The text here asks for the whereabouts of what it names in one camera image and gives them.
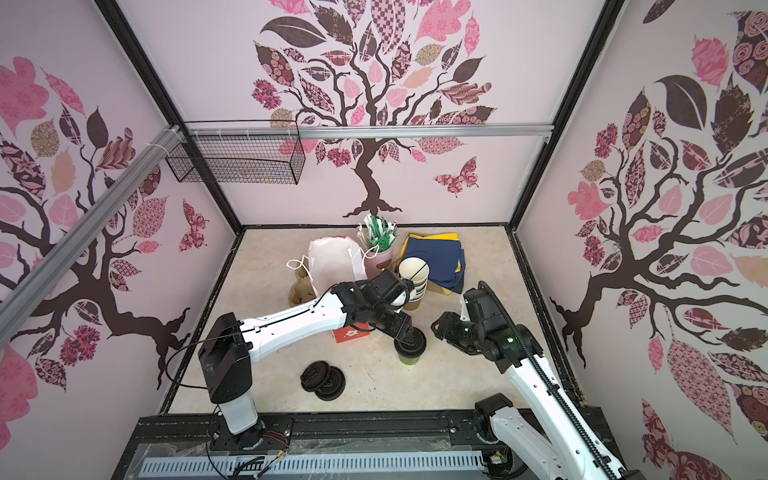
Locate red white paper gift bag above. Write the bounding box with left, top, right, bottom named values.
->
left=302, top=236, right=371, bottom=344

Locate brown cardboard cup carrier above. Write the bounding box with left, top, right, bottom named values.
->
left=288, top=266, right=317, bottom=306

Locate black coffee cup lid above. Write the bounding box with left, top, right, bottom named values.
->
left=315, top=366, right=346, bottom=402
left=300, top=360, right=331, bottom=392
left=394, top=328, right=427, bottom=356

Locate black wire basket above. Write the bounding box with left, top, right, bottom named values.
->
left=165, top=119, right=307, bottom=185

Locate pink cup of straws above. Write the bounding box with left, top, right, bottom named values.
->
left=357, top=214, right=397, bottom=279

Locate yellow napkin stack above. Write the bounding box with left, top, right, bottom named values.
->
left=408, top=233, right=460, bottom=242

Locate green paper coffee cup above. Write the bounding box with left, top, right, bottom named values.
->
left=397, top=352, right=421, bottom=366

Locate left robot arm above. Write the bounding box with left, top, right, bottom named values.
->
left=198, top=270, right=415, bottom=435

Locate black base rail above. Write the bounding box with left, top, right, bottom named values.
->
left=111, top=410, right=535, bottom=479

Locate black corrugated cable hose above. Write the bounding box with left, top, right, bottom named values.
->
left=479, top=281, right=628, bottom=480

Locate aluminium crossbar back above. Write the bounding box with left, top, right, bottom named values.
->
left=188, top=123, right=554, bottom=140

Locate white slotted cable duct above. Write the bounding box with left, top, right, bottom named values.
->
left=134, top=451, right=487, bottom=479

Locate stack of green paper cups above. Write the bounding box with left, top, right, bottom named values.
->
left=398, top=257, right=430, bottom=310

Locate blue napkin stack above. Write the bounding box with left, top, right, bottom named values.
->
left=401, top=237, right=466, bottom=294

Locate aluminium bar left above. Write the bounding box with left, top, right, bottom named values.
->
left=1, top=126, right=182, bottom=345

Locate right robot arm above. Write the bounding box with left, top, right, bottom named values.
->
left=431, top=281, right=643, bottom=479

